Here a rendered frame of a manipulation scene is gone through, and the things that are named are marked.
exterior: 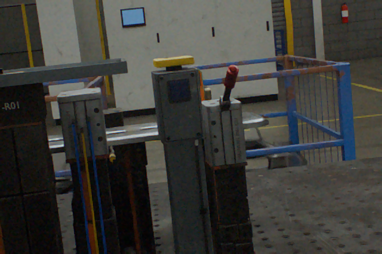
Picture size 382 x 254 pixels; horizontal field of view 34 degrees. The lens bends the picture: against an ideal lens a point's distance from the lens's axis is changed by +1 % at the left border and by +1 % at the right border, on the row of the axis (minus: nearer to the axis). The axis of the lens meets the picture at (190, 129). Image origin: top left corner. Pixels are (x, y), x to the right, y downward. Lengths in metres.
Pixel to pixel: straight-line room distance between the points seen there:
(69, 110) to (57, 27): 8.05
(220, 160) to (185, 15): 8.01
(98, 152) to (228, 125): 0.24
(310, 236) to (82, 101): 0.65
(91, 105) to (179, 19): 8.03
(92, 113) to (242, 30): 8.15
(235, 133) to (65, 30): 8.05
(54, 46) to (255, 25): 2.89
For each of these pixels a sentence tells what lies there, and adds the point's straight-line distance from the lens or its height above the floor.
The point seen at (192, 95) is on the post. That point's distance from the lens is 0.98.
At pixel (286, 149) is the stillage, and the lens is 3.18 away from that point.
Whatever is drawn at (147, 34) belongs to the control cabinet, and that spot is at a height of 1.16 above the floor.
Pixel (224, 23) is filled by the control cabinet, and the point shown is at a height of 1.20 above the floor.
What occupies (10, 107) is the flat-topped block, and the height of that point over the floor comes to 1.11.
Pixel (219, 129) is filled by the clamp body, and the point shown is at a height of 1.01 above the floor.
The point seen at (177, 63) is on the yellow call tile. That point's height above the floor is 1.15.
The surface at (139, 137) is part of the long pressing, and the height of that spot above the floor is 1.00.
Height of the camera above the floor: 1.21
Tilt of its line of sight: 9 degrees down
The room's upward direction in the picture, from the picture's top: 6 degrees counter-clockwise
